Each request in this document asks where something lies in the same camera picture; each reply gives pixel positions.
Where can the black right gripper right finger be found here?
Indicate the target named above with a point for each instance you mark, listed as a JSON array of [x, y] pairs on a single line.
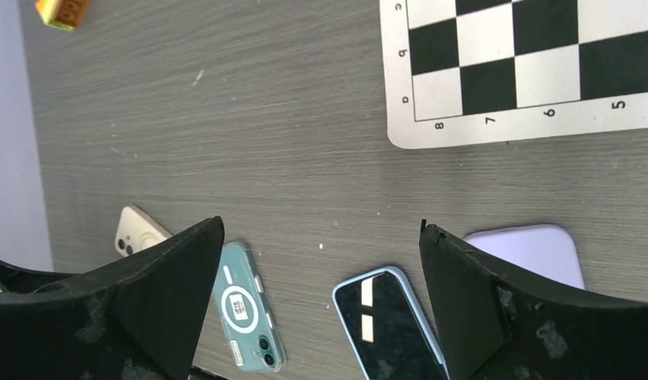
[[496, 320]]

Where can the black white chessboard mat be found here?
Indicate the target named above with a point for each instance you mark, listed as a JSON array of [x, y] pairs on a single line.
[[460, 73]]

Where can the teal phone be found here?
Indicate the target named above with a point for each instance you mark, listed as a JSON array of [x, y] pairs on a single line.
[[244, 311]]

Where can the cream cased phone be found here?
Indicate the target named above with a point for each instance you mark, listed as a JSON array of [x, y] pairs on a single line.
[[137, 231]]

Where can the yellow orange toy block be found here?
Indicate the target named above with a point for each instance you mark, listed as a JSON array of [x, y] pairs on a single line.
[[66, 15]]

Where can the light blue phone face up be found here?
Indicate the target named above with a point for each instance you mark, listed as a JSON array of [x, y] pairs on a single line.
[[387, 327]]

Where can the lilac phone case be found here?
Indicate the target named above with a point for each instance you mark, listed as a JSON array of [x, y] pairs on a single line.
[[546, 249]]

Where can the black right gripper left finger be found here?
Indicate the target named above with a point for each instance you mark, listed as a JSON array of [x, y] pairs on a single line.
[[139, 317]]

